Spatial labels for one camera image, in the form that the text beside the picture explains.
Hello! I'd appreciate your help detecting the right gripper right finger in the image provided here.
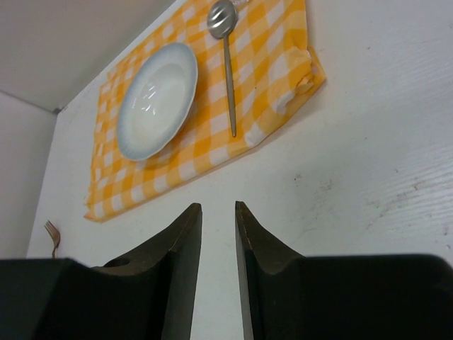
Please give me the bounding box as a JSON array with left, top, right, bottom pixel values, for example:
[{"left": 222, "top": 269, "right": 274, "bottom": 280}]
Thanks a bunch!
[{"left": 235, "top": 201, "right": 452, "bottom": 339}]

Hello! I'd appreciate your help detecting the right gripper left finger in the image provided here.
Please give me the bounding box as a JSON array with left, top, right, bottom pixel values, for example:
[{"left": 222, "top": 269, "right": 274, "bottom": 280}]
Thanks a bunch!
[{"left": 1, "top": 203, "right": 202, "bottom": 339}]

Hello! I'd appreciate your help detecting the copper fork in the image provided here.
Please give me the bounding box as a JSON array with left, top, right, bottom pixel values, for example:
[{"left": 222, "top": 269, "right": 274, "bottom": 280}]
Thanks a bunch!
[{"left": 45, "top": 220, "right": 61, "bottom": 259}]

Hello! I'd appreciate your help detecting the white paper plate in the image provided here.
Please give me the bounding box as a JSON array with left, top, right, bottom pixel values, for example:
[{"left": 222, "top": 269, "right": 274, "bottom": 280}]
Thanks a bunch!
[{"left": 116, "top": 42, "right": 198, "bottom": 161}]

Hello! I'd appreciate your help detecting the yellow white checkered cloth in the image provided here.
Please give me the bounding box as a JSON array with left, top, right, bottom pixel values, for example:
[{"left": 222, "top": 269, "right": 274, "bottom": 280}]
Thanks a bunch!
[{"left": 85, "top": 1, "right": 326, "bottom": 222}]

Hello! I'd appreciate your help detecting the silver spoon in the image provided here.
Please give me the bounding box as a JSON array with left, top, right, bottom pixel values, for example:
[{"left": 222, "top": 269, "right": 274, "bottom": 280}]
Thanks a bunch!
[{"left": 207, "top": 0, "right": 238, "bottom": 137}]

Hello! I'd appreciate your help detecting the clear plastic cup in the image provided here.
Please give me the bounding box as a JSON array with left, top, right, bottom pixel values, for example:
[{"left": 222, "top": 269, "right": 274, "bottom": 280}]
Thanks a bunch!
[{"left": 231, "top": 0, "right": 251, "bottom": 6}]

